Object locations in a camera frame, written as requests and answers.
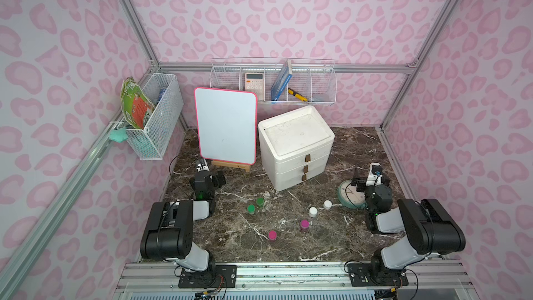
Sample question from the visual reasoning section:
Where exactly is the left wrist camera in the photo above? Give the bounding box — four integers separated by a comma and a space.
195, 158, 209, 172

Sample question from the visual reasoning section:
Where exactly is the green paint can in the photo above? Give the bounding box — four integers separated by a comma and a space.
256, 197, 265, 208
247, 204, 256, 215

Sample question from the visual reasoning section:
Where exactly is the white mesh wall basket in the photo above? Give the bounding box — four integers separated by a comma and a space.
124, 73, 184, 161

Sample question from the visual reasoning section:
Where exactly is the white paint can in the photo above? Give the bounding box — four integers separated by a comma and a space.
323, 200, 333, 210
309, 207, 318, 218

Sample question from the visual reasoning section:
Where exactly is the white calculator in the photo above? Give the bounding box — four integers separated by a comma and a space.
245, 72, 265, 101

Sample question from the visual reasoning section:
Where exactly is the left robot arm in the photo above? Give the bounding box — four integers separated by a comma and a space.
140, 170, 226, 274

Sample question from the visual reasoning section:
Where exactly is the blue book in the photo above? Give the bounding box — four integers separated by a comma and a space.
271, 59, 293, 102

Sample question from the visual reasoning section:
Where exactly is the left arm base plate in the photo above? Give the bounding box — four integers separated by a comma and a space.
178, 265, 237, 289

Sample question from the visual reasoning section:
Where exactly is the white wire wall shelf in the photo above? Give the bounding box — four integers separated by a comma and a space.
210, 57, 337, 105

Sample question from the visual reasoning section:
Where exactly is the green red snack bag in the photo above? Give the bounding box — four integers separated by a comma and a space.
120, 77, 155, 130

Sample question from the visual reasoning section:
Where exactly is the pink-framed whiteboard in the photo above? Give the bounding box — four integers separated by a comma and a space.
194, 87, 258, 165

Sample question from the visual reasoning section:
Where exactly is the magenta paint can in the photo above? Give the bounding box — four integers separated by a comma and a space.
300, 219, 310, 232
268, 230, 278, 242

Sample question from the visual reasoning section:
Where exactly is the white paint can left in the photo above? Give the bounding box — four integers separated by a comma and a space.
309, 207, 318, 218

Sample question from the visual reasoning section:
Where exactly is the green round alarm clock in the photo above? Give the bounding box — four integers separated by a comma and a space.
337, 180, 367, 210

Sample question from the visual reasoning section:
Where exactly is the white three-drawer cabinet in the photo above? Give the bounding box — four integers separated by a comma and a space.
258, 106, 335, 184

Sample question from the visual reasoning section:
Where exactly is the white paint can right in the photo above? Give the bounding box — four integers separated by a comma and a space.
323, 200, 333, 210

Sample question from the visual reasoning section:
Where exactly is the yellow black utility knife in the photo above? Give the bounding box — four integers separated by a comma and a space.
287, 88, 308, 102

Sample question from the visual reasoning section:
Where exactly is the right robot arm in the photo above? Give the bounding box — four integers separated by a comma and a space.
348, 175, 466, 286

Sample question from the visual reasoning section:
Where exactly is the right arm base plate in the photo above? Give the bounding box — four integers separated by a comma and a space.
344, 262, 409, 288

